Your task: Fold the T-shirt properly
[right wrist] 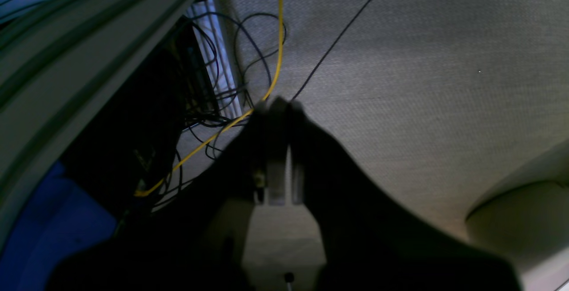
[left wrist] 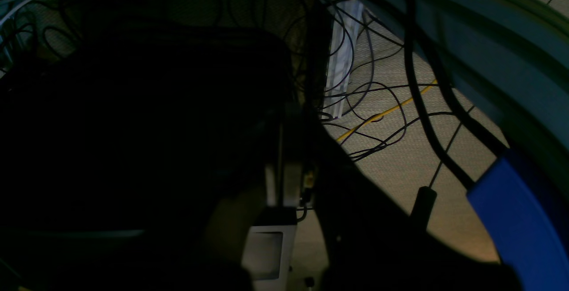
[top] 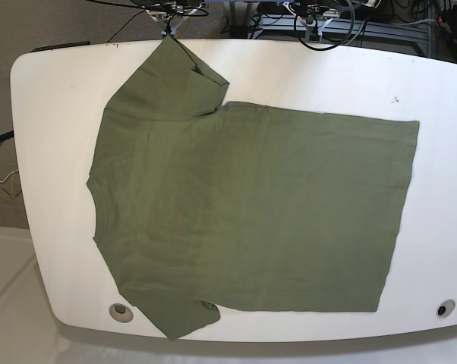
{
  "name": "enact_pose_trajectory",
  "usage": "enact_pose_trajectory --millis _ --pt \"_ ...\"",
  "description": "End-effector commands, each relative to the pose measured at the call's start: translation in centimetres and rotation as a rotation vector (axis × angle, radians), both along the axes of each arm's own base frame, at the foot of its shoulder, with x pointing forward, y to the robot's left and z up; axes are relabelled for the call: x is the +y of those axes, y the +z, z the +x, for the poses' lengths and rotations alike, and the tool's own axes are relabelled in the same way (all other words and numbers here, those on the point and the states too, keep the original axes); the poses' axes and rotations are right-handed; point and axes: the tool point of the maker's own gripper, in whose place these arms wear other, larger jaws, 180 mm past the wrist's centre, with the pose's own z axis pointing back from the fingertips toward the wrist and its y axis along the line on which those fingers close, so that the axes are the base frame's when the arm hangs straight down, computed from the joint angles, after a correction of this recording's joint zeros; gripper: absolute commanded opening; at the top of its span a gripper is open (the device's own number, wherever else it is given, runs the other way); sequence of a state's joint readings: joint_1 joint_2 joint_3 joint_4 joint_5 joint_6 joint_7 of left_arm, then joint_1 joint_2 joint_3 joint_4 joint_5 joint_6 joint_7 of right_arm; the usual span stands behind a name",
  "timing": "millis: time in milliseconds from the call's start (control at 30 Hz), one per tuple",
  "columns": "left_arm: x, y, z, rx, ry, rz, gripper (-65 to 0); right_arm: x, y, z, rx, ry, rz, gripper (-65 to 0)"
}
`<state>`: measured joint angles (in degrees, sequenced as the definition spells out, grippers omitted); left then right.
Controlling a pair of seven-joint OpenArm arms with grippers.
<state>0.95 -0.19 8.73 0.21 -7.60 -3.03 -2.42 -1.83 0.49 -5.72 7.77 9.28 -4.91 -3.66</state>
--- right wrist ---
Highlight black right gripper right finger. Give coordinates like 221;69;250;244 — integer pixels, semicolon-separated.
290;101;521;291

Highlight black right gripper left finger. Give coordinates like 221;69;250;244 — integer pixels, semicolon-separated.
47;101;268;291

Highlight blue box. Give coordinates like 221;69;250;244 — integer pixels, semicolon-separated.
0;162;117;291

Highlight yellow cable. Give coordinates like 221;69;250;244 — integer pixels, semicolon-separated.
135;0;285;197

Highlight tangled black cables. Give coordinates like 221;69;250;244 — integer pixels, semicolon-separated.
151;0;287;214

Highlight aluminium frame rail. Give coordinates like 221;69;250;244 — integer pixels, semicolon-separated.
0;0;195;246

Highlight thin black cable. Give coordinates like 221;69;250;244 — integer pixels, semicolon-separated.
290;0;409;102

